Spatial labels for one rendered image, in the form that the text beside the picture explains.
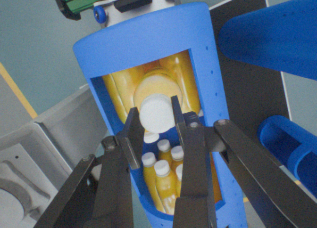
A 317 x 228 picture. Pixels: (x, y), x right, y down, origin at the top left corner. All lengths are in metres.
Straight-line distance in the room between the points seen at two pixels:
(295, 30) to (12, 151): 0.91
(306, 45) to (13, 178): 0.92
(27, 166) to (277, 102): 1.62
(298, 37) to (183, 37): 0.47
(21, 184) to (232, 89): 1.36
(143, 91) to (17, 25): 1.68
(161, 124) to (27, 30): 1.68
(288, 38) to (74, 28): 1.38
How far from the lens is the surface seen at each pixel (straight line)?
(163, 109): 0.19
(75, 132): 0.85
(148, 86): 0.23
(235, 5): 1.48
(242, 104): 1.59
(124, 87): 0.39
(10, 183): 0.69
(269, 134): 1.80
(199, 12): 0.34
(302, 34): 0.70
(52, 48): 1.73
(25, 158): 0.66
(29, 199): 0.71
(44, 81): 1.82
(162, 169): 0.49
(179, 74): 0.38
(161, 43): 0.28
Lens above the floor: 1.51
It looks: 69 degrees down
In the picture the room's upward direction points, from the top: 180 degrees clockwise
